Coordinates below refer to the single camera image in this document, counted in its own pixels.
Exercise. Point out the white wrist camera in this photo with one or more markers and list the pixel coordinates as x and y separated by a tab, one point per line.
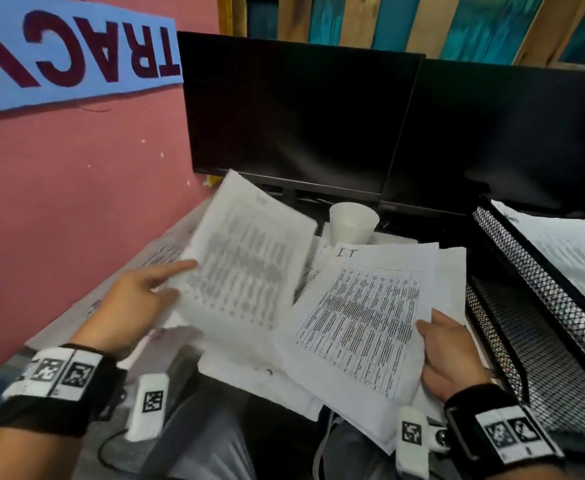
142	427
410	464

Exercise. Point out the person's right hand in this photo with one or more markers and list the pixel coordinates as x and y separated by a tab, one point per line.
455	359

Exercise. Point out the blue sign with maroon letters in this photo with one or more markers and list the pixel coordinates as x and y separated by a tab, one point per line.
72	49

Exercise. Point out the white paper cup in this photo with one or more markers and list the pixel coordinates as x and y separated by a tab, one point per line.
352	224

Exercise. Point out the black computer monitor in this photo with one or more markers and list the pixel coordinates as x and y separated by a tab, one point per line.
512	134
297	109

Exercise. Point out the black mesh paper tray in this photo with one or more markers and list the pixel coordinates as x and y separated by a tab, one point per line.
537	299

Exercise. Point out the white desk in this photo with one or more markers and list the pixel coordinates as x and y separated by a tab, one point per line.
397	238

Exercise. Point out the pile of printed papers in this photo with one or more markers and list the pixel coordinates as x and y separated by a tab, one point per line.
257	379

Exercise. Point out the person's left forearm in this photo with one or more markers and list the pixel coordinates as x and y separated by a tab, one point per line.
17	459

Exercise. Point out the white panel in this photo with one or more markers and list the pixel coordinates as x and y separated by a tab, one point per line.
362	319

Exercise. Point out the yellow paper scrap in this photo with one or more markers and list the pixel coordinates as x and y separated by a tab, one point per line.
212	180

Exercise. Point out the person's left hand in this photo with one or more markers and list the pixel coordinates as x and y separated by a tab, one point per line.
127	314

